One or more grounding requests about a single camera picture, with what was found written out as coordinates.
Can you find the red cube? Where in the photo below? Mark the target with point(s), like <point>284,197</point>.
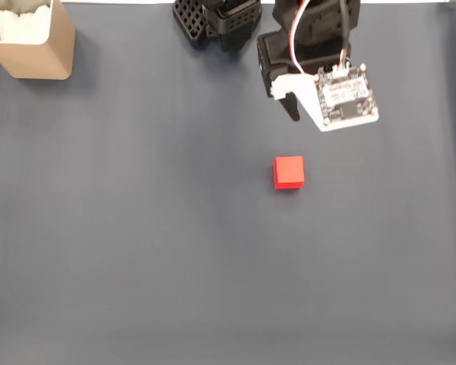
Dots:
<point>289,171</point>

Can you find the beige box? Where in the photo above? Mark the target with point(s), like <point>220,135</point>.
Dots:
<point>38,59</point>

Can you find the grey mat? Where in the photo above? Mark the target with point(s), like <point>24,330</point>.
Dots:
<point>175,247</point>

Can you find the white padding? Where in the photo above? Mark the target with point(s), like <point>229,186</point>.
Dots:
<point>23,26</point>

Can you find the camera board on white mount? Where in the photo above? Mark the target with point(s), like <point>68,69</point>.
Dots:
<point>346,95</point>

